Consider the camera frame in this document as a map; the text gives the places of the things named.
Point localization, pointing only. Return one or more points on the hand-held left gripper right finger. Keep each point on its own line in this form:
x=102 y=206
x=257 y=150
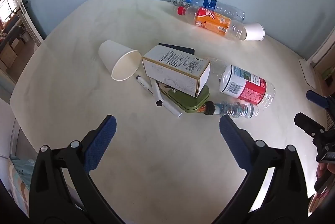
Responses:
x=234 y=141

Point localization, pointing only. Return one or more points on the green tin case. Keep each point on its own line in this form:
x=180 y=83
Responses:
x=192 y=102

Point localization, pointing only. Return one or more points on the pale plastic bag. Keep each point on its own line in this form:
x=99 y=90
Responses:
x=22 y=174

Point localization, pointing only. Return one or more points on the long white marker pen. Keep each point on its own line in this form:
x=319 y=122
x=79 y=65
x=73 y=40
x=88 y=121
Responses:
x=167 y=103

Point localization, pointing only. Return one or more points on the white carton box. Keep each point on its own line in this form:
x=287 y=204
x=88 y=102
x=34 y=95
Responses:
x=175 y=71

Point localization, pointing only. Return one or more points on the short white marker pen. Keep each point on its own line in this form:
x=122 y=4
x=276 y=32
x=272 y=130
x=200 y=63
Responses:
x=144 y=85

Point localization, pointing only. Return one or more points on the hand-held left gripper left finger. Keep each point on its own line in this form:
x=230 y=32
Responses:
x=100 y=141

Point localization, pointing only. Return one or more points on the small clear plastic bottle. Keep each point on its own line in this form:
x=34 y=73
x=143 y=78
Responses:
x=179 y=1

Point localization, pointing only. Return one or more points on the small white paper cup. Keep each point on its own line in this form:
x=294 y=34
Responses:
x=254 y=31

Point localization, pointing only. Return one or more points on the person's right hand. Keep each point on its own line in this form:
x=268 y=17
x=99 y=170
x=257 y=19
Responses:
x=320 y=170

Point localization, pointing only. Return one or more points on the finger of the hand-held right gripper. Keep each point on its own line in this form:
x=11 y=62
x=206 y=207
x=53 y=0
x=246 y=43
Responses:
x=310 y=124
x=315 y=98

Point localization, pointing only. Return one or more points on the red label plastic bottle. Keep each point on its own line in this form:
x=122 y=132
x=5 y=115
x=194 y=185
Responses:
x=247 y=86

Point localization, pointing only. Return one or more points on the large white paper cup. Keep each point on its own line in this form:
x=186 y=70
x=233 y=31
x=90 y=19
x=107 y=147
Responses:
x=115 y=60

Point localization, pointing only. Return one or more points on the blue label water bottle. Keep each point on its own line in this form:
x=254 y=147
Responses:
x=212 y=3

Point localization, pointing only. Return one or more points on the orange soda bottle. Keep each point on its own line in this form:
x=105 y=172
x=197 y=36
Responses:
x=212 y=22

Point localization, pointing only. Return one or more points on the white door frame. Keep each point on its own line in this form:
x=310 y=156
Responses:
x=28 y=17

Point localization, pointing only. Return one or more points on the crushed small plastic bottle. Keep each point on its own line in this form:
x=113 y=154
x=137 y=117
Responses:
x=235 y=109

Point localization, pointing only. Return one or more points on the cardboard box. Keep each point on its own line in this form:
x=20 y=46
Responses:
x=7 y=55

